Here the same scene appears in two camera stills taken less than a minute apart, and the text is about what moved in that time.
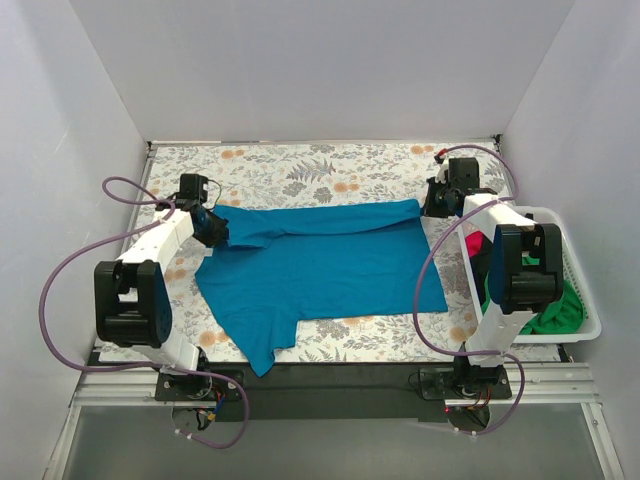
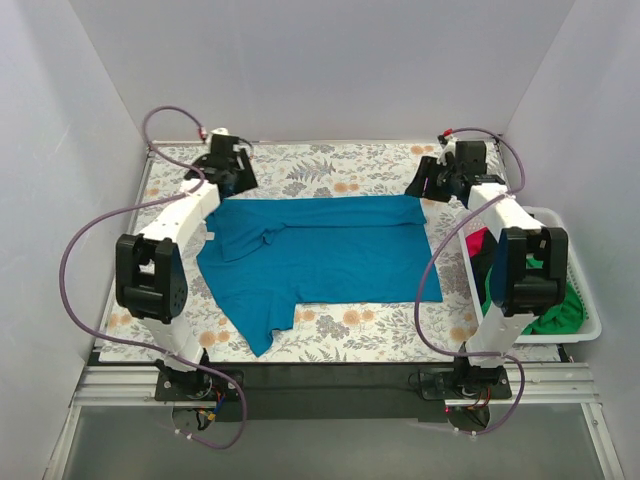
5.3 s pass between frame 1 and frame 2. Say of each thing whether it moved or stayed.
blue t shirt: moved
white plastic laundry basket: stayed
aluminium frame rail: stayed
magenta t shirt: stayed
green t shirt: stayed
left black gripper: moved
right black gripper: moved
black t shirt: stayed
